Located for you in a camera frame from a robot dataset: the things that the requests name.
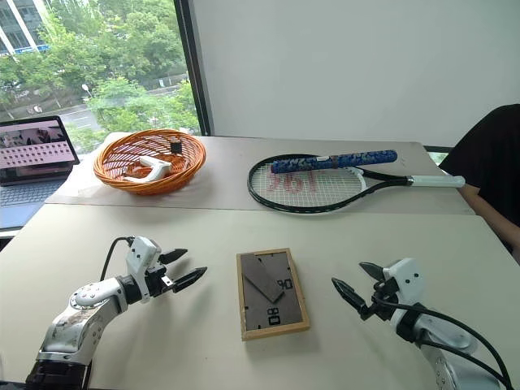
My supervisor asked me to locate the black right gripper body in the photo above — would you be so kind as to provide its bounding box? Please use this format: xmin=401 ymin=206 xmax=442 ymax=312
xmin=358 ymin=278 xmax=398 ymax=323

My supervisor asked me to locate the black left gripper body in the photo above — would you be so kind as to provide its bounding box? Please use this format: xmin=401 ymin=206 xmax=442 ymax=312
xmin=141 ymin=262 xmax=176 ymax=301

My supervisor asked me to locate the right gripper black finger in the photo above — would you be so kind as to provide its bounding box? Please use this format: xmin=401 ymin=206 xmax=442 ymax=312
xmin=358 ymin=262 xmax=387 ymax=283
xmin=331 ymin=277 xmax=370 ymax=322

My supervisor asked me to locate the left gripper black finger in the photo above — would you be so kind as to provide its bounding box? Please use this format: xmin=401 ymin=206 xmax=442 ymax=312
xmin=171 ymin=266 xmax=209 ymax=294
xmin=158 ymin=248 xmax=189 ymax=266

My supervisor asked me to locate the orange woven basket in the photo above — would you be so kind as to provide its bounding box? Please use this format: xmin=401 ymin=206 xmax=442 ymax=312
xmin=93 ymin=128 xmax=208 ymax=197

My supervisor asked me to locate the black tennis racket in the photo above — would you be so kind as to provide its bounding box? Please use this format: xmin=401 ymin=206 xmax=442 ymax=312
xmin=247 ymin=153 xmax=467 ymax=214

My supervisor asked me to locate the blue patterned grip roll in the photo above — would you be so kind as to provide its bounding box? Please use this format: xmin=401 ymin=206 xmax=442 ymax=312
xmin=271 ymin=149 xmax=399 ymax=175

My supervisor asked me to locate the grey laptop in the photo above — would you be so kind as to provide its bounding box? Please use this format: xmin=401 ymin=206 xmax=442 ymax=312
xmin=0 ymin=115 xmax=81 ymax=231

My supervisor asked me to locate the person in black shirt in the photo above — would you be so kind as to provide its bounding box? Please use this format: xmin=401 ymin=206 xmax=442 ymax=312
xmin=439 ymin=103 xmax=520 ymax=263

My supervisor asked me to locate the building outside window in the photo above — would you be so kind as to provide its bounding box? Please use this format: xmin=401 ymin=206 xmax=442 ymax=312
xmin=0 ymin=0 xmax=53 ymax=57

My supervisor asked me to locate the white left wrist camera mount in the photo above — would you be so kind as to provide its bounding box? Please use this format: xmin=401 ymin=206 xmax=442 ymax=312
xmin=124 ymin=236 xmax=163 ymax=304

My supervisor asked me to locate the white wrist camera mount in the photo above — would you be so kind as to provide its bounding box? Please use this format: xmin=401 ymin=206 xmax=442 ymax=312
xmin=381 ymin=257 xmax=424 ymax=323
xmin=124 ymin=236 xmax=163 ymax=304

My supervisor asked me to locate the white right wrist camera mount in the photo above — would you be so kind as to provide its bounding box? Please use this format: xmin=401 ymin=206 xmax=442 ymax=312
xmin=381 ymin=257 xmax=424 ymax=323

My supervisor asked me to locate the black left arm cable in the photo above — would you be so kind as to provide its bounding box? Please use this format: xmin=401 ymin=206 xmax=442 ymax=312
xmin=99 ymin=236 xmax=137 ymax=282

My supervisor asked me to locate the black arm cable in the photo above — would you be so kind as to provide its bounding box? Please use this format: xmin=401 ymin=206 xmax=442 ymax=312
xmin=99 ymin=236 xmax=137 ymax=282
xmin=372 ymin=292 xmax=514 ymax=390

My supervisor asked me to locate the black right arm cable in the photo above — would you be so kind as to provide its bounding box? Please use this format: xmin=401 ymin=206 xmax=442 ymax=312
xmin=372 ymin=292 xmax=514 ymax=390

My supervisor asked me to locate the wooden picture frame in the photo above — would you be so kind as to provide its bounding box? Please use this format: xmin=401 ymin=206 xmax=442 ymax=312
xmin=236 ymin=247 xmax=312 ymax=342

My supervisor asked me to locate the black window frame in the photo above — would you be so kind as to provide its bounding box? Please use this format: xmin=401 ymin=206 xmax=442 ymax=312
xmin=173 ymin=0 xmax=215 ymax=137

